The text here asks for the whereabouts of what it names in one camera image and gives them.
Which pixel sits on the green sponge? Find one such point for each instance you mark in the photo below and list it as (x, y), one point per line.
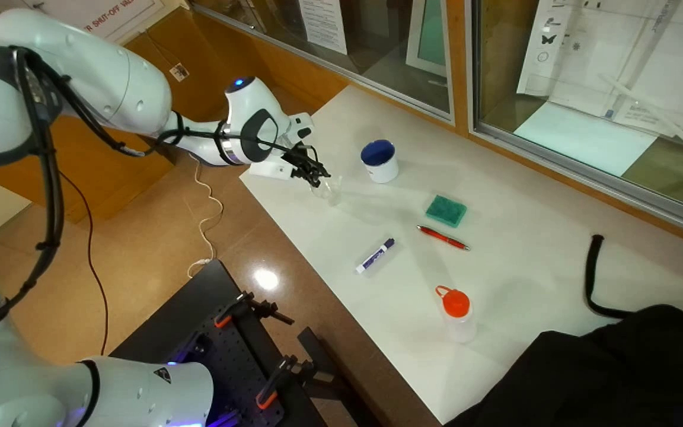
(447, 211)

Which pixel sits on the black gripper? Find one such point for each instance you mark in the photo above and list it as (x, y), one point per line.
(295, 155)

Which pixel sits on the white framed green board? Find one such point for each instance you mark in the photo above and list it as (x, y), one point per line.
(428, 35)

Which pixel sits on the metal window frame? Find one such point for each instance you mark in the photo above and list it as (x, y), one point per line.
(594, 178)

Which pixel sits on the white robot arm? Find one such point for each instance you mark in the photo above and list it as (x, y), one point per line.
(87, 78)

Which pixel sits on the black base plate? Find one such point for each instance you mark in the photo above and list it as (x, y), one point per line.
(200, 324)

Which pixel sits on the white sign sheet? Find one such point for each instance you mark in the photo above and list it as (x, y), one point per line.
(95, 14)

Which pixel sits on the white mug blue inside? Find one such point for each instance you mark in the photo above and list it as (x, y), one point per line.
(380, 162)

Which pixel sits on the blue white marker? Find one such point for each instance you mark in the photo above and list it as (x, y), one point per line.
(374, 256)

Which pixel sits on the white paper sheets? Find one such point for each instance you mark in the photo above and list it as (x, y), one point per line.
(617, 78)

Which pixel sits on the red pen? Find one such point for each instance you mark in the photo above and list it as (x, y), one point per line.
(441, 237)

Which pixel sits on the white printed poster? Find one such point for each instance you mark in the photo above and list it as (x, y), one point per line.
(323, 25)

